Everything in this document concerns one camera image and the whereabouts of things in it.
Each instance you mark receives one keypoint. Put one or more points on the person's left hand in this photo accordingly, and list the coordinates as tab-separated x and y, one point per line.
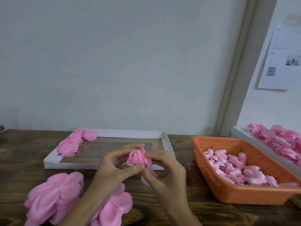
109	172

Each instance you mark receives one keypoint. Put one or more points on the grey door frame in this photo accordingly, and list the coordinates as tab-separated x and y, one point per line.
244	63

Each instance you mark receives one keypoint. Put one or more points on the orange plastic basket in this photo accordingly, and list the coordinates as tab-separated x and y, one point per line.
240	195

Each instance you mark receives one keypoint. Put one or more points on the group of finished pink roses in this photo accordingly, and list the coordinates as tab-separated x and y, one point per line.
68	147

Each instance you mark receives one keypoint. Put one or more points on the stack of pink petals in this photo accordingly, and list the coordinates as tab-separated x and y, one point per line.
114	207
52	197

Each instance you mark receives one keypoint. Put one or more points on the person's left forearm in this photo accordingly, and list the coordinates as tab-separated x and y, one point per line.
84	210

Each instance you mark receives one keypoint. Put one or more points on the white paper notice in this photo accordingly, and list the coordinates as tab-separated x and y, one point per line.
281	58

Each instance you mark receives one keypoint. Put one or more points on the person's right forearm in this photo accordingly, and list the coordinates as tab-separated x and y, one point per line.
184	216

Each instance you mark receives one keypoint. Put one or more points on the pink petal flower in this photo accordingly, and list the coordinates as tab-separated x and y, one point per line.
136	157

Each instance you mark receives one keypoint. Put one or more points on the person's right hand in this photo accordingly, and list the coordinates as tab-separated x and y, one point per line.
169	183

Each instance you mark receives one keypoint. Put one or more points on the pink rose buds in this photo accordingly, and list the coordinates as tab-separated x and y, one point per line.
235	170

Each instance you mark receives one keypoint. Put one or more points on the white shallow tray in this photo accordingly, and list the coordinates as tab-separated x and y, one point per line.
157	141

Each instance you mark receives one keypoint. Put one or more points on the pile of pink petals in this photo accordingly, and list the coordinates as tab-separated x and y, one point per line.
280	139

